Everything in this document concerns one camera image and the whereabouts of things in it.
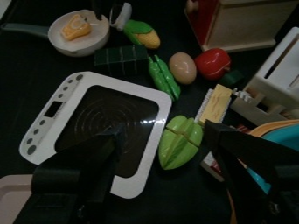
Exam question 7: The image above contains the orange toy shrimp sushi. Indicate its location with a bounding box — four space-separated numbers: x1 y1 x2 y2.
60 13 94 42

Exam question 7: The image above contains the pink tray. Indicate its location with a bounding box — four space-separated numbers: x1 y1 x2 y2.
0 174 36 224

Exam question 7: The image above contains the toy corn cob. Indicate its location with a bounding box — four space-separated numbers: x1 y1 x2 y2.
123 18 162 50

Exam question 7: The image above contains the white toy knife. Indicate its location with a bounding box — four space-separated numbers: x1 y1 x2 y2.
108 2 134 32

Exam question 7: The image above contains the wooden red toy box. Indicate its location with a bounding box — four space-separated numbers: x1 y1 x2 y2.
183 0 299 53

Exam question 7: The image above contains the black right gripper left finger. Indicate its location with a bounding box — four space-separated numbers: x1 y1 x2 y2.
14 124 127 224

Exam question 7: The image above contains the beige toy egg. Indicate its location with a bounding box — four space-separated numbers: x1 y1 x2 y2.
167 52 199 86

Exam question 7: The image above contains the dark green sushi roll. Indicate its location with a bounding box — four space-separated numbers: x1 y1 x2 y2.
92 44 151 77

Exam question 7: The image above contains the white toy dish rack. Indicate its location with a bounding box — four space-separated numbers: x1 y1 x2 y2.
228 26 299 126

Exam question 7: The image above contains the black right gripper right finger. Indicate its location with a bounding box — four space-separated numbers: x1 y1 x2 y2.
202 120 299 224

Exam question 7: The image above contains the white toy frying pan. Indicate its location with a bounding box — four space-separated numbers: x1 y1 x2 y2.
0 9 112 58

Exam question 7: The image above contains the wooden toy bread slice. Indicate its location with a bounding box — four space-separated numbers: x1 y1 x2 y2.
192 83 234 126

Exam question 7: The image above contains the teal plastic bowl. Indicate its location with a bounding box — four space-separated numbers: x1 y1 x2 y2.
244 123 299 194

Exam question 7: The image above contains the light green toy leaf vegetable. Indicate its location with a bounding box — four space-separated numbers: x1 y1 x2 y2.
156 114 206 172

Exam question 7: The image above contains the red tomato toy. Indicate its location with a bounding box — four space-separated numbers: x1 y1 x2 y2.
192 47 246 86

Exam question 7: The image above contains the orange plastic plate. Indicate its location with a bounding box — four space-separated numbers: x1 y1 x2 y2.
227 118 299 224

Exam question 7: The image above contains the white toy induction stove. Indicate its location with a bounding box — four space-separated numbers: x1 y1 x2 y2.
18 71 174 200

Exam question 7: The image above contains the green toy pea pod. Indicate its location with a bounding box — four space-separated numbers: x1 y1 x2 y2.
146 53 183 102

